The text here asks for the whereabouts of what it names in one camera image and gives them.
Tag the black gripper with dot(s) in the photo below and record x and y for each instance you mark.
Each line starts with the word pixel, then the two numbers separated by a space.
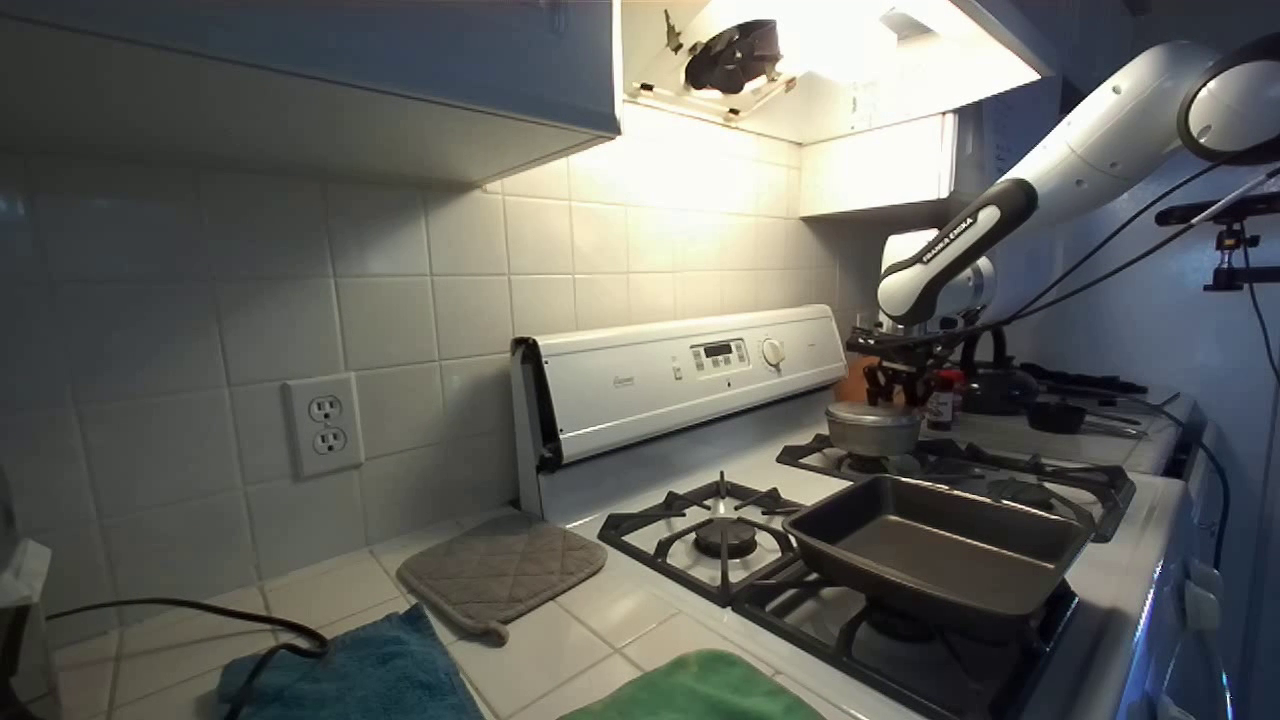
pixel 899 361

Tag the small metal pot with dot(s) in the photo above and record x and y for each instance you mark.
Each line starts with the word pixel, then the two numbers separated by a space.
pixel 875 443

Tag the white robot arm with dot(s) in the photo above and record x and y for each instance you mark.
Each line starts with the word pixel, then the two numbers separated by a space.
pixel 1169 97

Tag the black stove grate under pot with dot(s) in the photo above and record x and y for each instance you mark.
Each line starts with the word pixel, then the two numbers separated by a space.
pixel 1086 493

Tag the grey pot holder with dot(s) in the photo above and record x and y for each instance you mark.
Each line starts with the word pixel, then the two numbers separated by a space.
pixel 497 575

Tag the wooden knife block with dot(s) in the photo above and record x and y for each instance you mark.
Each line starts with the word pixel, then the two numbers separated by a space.
pixel 852 383

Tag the red spice bottle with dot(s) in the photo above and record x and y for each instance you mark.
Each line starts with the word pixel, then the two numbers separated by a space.
pixel 946 397

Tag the dark rectangular baking pan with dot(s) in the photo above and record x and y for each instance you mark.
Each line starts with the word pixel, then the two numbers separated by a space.
pixel 942 552

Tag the white stove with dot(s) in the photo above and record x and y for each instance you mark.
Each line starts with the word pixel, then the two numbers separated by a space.
pixel 616 418

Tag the black stove grate near pan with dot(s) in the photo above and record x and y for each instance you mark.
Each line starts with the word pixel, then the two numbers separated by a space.
pixel 728 547

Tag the range hood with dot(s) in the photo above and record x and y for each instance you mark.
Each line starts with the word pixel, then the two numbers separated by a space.
pixel 821 70

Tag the green cloth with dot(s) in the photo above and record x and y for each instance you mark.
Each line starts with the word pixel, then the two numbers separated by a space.
pixel 699 684

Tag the white upper cabinet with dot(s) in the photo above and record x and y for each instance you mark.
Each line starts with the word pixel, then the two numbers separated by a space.
pixel 384 90

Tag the blue towel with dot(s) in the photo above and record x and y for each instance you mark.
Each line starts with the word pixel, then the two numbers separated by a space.
pixel 384 668

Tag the black camera stand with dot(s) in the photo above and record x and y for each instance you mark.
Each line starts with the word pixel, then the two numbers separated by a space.
pixel 1234 237

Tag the white wall outlet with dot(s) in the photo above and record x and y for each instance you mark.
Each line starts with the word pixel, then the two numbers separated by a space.
pixel 326 424

